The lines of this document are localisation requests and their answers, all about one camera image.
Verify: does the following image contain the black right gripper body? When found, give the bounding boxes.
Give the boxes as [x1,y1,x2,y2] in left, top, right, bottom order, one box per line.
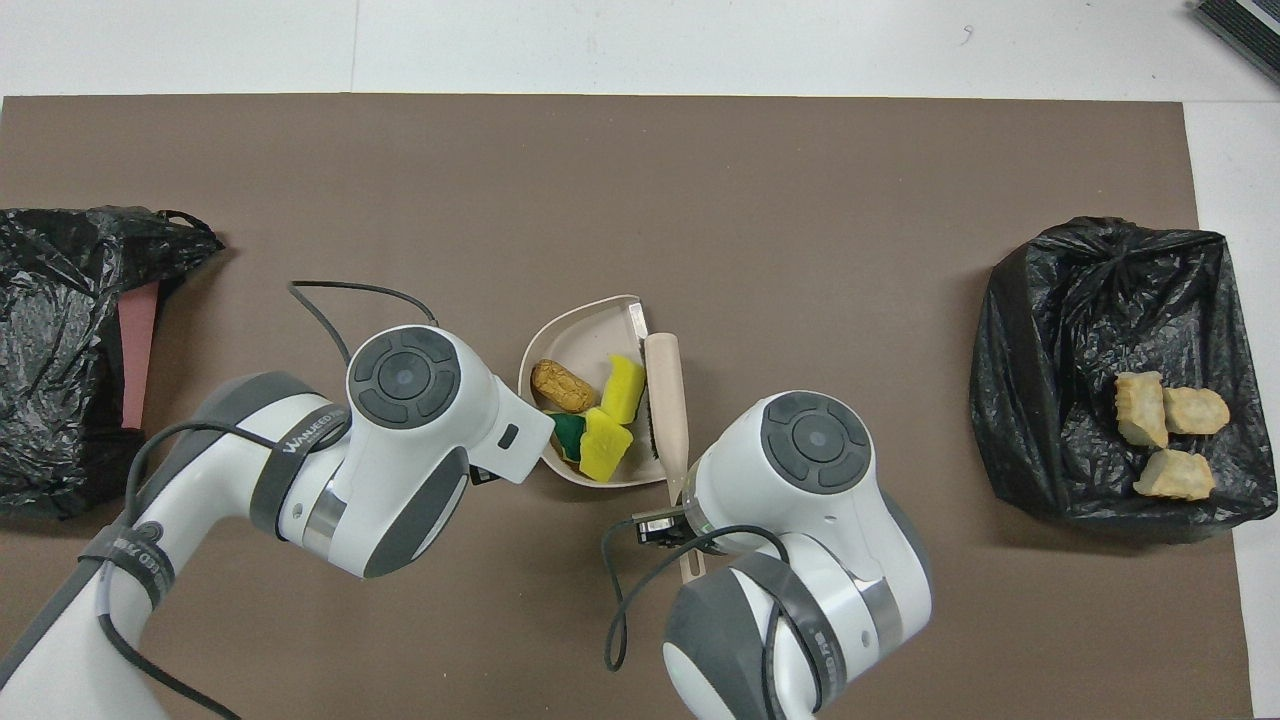
[635,505,694,547]

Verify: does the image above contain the yellow sponge piece green layer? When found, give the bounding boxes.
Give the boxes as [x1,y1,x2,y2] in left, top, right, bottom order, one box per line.
[545,412,586,463]

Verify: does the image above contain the yellow ridged sponge piece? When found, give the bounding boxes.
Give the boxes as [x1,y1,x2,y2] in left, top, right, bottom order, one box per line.
[580,407,635,482]

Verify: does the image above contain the brown cork-like chunk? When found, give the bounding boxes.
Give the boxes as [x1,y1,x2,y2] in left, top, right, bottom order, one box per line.
[531,359,598,414]

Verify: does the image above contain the beige hand brush black bristles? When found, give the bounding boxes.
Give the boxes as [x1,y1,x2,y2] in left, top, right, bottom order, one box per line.
[642,332,706,581]

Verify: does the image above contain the small yellow green sponge piece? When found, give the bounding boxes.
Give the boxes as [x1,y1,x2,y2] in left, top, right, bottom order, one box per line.
[600,354,646,426]

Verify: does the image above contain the beige plastic dustpan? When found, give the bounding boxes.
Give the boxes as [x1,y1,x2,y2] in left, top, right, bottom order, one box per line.
[518,294,666,489]

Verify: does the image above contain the pale yellow bread-like chunk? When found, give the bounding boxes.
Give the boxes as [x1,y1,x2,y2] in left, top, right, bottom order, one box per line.
[1115,372,1169,448]
[1133,449,1216,501]
[1163,387,1231,436]

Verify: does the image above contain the pink bin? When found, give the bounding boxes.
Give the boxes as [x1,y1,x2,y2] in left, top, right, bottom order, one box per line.
[118,282,161,431]

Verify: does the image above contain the black trash bag bin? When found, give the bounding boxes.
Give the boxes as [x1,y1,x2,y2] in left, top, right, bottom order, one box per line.
[970,217,1278,531]

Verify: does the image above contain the black trash bag over pink bin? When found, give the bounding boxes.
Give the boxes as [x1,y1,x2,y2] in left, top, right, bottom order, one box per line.
[0,207,226,519]

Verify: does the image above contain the brown table mat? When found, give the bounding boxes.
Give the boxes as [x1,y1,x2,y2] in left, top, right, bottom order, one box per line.
[0,94,1256,720]

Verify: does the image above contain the dark ribbed panel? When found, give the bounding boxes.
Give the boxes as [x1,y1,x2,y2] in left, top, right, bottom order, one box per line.
[1190,0,1280,83]

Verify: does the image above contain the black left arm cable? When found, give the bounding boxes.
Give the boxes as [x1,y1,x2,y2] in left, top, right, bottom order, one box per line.
[95,281,441,720]

